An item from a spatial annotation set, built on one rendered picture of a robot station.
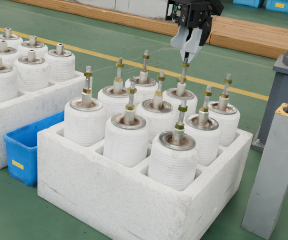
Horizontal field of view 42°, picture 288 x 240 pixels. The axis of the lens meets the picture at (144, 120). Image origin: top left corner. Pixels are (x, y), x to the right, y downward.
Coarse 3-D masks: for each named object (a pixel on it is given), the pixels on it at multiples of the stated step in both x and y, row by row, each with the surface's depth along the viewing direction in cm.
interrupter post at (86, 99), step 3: (84, 93) 82; (87, 93) 82; (90, 93) 83; (84, 96) 82; (87, 96) 82; (90, 96) 83; (84, 99) 82; (87, 99) 82; (90, 99) 83; (84, 102) 83; (87, 102) 83; (90, 102) 83; (84, 105) 83; (87, 105) 83; (90, 105) 84
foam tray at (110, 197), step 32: (64, 160) 82; (96, 160) 77; (224, 160) 83; (64, 192) 86; (96, 192) 80; (128, 192) 74; (160, 192) 70; (192, 192) 71; (224, 192) 91; (96, 224) 83; (128, 224) 77; (160, 224) 72; (192, 224) 75
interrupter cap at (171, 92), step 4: (172, 88) 100; (176, 88) 100; (168, 92) 97; (172, 92) 97; (188, 92) 98; (192, 92) 99; (172, 96) 94; (176, 96) 95; (180, 96) 96; (184, 96) 96; (188, 96) 96; (192, 96) 96
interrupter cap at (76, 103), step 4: (72, 100) 85; (76, 100) 85; (80, 100) 85; (92, 100) 86; (96, 100) 86; (72, 104) 83; (76, 104) 83; (80, 104) 84; (92, 104) 85; (96, 104) 84; (100, 104) 85; (72, 108) 82; (76, 108) 81; (80, 108) 82; (84, 108) 82; (88, 108) 82; (92, 108) 82; (96, 108) 82; (100, 108) 83
